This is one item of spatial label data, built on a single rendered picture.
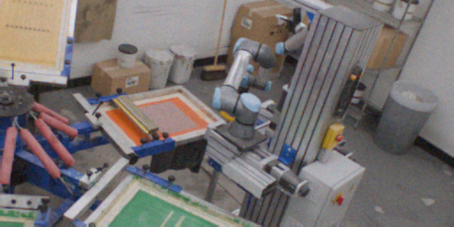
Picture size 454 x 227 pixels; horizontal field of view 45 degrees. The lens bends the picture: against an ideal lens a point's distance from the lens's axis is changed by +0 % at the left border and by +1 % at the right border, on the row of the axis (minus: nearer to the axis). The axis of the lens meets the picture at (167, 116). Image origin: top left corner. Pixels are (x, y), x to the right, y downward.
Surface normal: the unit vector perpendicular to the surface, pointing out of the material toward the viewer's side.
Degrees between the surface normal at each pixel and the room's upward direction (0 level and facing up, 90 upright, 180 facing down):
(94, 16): 90
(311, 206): 90
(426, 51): 90
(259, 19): 89
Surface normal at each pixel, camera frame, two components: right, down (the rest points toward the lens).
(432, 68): -0.81, 0.18
